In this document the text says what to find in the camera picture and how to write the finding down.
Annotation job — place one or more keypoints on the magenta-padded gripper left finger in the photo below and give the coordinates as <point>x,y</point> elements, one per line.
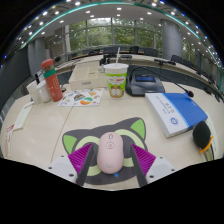
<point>80,158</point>

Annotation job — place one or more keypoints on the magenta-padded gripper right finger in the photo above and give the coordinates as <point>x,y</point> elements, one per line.
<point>144,158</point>

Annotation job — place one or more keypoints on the pink computer mouse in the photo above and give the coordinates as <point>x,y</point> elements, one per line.
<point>110,153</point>

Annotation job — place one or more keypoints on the grey cat-face mouse pad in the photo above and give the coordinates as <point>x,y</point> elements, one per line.
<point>75,140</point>

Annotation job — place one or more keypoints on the blue and white book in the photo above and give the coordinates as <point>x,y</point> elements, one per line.
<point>176,111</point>

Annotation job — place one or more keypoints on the colourful sticker sheet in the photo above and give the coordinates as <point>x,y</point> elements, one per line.
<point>81,98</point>

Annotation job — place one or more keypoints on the black handheld microphone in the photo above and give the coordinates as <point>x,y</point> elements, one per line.
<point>201,135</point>

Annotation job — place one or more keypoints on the white printed document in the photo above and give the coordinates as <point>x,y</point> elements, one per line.
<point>23,116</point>

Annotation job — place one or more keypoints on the black gooseneck microphone console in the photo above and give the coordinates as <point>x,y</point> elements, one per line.
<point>145,85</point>

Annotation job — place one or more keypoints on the red bottle with green band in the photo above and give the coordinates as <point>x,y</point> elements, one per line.
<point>53,83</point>

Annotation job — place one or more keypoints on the beige desk organizer box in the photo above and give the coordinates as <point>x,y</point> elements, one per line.
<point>88,78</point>

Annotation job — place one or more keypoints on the printed paper cup with straw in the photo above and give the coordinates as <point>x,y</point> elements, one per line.
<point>116,81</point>

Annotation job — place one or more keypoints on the curved conference desk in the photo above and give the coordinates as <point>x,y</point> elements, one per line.
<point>140,59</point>

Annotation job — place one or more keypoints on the dark office chairs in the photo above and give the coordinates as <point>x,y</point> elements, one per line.
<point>150,51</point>

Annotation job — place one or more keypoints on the ceiling lights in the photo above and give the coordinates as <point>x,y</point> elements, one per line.
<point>77,3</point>

